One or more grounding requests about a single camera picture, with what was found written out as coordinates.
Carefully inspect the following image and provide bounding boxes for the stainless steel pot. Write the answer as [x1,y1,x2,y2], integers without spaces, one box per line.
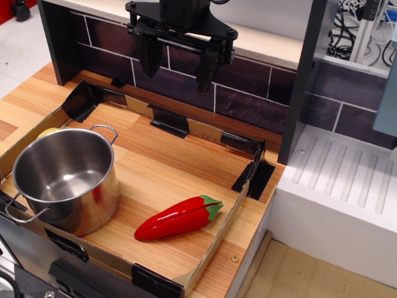
[5,124,120,236]

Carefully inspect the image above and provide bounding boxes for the tangled black cables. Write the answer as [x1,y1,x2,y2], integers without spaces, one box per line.
[327,0,397,66]

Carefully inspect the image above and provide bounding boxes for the black caster wheel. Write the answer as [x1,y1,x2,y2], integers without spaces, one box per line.
[10,0,30,22]

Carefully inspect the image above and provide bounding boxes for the yellow toy potato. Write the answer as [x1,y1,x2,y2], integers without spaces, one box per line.
[37,127,60,139]

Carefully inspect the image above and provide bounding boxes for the cardboard fence with black tape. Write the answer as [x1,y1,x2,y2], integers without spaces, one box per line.
[1,78,274,297]

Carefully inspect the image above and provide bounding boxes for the red toy chili pepper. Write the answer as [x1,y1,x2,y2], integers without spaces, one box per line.
[134,195,223,240]

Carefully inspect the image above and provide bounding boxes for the white sink drainboard unit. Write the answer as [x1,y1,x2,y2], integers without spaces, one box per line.
[269,125,396,287]

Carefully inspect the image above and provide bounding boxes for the light wooden shelf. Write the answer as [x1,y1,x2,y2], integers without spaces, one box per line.
[42,0,303,71]

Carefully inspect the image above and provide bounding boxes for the dark grey vertical panel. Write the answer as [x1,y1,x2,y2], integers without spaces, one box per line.
[278,1,328,165]

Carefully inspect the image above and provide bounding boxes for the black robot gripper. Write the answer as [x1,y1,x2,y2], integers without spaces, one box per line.
[125,1,238,94]

